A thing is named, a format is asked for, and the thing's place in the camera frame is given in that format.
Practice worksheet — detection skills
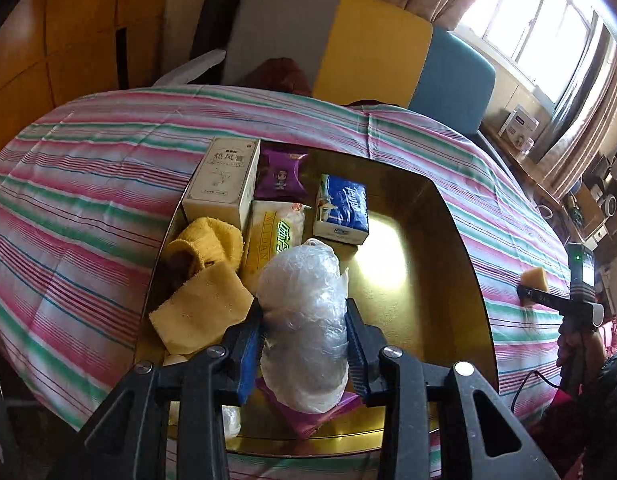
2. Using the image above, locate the person's right hand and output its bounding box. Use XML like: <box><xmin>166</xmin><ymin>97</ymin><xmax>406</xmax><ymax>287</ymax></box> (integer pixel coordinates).
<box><xmin>557</xmin><ymin>330</ymin><xmax>607</xmax><ymax>386</ymax></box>

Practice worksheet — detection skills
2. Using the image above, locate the dark red cloth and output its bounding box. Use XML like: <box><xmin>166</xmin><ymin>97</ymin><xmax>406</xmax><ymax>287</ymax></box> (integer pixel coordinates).
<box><xmin>241</xmin><ymin>57</ymin><xmax>314</xmax><ymax>97</ymax></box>

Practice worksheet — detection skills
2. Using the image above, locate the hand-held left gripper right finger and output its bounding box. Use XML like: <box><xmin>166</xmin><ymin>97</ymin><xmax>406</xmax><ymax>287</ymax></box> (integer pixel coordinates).
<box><xmin>343</xmin><ymin>299</ymin><xmax>560</xmax><ymax>480</ymax></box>

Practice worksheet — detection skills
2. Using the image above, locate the grey yellow blue sofa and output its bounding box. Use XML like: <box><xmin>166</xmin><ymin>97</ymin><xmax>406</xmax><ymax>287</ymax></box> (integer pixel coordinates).
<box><xmin>153</xmin><ymin>0</ymin><xmax>497</xmax><ymax>136</ymax></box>

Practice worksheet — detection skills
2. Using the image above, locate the striped blanket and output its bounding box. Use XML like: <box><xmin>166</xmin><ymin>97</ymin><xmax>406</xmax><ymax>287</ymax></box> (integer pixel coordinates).
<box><xmin>0</xmin><ymin>86</ymin><xmax>597</xmax><ymax>431</ymax></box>

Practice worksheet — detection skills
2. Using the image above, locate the window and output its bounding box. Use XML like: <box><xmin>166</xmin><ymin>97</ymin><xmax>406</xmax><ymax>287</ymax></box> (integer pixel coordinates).
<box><xmin>459</xmin><ymin>0</ymin><xmax>602</xmax><ymax>106</ymax></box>

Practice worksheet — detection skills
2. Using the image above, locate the black cable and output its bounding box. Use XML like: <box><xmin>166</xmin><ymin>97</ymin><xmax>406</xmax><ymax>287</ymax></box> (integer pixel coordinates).
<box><xmin>511</xmin><ymin>369</ymin><xmax>562</xmax><ymax>412</ymax></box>

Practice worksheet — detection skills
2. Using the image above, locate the black rolled mat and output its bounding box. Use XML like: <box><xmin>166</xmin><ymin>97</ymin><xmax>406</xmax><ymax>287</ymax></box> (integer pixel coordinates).
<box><xmin>191</xmin><ymin>0</ymin><xmax>254</xmax><ymax>61</ymax></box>

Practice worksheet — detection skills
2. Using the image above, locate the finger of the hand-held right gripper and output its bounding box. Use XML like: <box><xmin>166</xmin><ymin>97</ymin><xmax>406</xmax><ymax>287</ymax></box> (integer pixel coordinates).
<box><xmin>517</xmin><ymin>285</ymin><xmax>564</xmax><ymax>311</ymax></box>

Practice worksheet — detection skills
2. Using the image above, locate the person's right forearm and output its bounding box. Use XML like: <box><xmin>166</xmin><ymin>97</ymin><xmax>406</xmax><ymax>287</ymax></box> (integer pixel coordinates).
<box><xmin>581</xmin><ymin>350</ymin><xmax>617</xmax><ymax>466</ymax></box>

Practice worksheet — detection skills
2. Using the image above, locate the purple cartoon snack packet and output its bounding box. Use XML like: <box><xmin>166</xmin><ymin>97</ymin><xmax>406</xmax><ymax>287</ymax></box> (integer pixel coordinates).
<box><xmin>253</xmin><ymin>149</ymin><xmax>309</xmax><ymax>201</ymax></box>

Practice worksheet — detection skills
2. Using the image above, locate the white carton box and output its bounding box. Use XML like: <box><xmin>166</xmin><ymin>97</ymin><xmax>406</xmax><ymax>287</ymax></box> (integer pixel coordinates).
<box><xmin>182</xmin><ymin>136</ymin><xmax>262</xmax><ymax>228</ymax></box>

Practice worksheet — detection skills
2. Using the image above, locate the yellow towel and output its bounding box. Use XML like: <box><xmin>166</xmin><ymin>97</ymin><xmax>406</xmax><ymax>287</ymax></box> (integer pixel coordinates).
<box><xmin>164</xmin><ymin>216</ymin><xmax>245</xmax><ymax>281</ymax></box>

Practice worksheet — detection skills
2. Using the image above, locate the yellow cloth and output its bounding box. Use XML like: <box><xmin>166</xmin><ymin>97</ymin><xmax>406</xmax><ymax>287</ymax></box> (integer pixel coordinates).
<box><xmin>148</xmin><ymin>261</ymin><xmax>254</xmax><ymax>355</ymax></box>

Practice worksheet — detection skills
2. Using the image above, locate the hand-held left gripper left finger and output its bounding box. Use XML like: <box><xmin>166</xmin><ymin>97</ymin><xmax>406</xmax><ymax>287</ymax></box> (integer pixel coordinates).
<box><xmin>48</xmin><ymin>301</ymin><xmax>264</xmax><ymax>480</ymax></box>

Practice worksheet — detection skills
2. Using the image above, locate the clear plastic bag bundle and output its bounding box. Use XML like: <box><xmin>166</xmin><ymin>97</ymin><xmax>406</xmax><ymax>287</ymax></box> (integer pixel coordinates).
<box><xmin>256</xmin><ymin>239</ymin><xmax>350</xmax><ymax>415</ymax></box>

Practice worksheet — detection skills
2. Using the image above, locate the gold tin box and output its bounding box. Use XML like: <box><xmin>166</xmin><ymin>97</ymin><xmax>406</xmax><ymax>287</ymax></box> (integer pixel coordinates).
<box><xmin>133</xmin><ymin>137</ymin><xmax>500</xmax><ymax>458</ymax></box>

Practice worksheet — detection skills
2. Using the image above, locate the wooden side table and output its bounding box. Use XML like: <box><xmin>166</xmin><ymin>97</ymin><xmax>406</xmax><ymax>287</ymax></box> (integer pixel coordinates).
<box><xmin>481</xmin><ymin>127</ymin><xmax>582</xmax><ymax>226</ymax></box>

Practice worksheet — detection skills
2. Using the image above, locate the biscuit snack packet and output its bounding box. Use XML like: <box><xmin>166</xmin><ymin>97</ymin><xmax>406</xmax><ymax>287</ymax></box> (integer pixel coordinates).
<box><xmin>240</xmin><ymin>200</ymin><xmax>313</xmax><ymax>286</ymax></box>

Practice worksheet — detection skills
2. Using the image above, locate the black white device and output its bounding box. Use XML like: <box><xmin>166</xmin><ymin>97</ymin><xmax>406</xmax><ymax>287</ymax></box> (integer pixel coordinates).
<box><xmin>589</xmin><ymin>155</ymin><xmax>617</xmax><ymax>221</ymax></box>

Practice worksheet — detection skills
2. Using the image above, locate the blue tissue pack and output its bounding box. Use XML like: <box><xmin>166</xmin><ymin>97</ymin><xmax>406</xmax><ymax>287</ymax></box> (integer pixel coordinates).
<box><xmin>313</xmin><ymin>174</ymin><xmax>370</xmax><ymax>246</ymax></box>

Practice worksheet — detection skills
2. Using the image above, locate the wooden wardrobe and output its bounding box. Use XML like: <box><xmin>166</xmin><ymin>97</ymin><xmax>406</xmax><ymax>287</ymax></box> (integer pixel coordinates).
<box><xmin>0</xmin><ymin>0</ymin><xmax>174</xmax><ymax>161</ymax></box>

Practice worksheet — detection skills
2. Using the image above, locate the white printed box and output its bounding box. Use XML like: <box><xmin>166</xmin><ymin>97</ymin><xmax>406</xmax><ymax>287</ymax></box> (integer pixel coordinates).
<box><xmin>499</xmin><ymin>105</ymin><xmax>542</xmax><ymax>149</ymax></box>

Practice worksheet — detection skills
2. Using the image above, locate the cardboard box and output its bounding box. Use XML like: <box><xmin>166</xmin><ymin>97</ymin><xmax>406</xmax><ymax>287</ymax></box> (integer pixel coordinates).
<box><xmin>569</xmin><ymin>182</ymin><xmax>609</xmax><ymax>241</ymax></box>

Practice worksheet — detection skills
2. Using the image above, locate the yellow sponge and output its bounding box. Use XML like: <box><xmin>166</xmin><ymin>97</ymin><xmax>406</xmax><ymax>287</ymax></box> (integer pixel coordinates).
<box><xmin>519</xmin><ymin>266</ymin><xmax>550</xmax><ymax>307</ymax></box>

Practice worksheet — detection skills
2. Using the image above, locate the plain purple packet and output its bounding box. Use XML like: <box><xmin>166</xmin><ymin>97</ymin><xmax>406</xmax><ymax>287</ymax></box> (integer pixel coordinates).
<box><xmin>256</xmin><ymin>377</ymin><xmax>362</xmax><ymax>440</ymax></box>

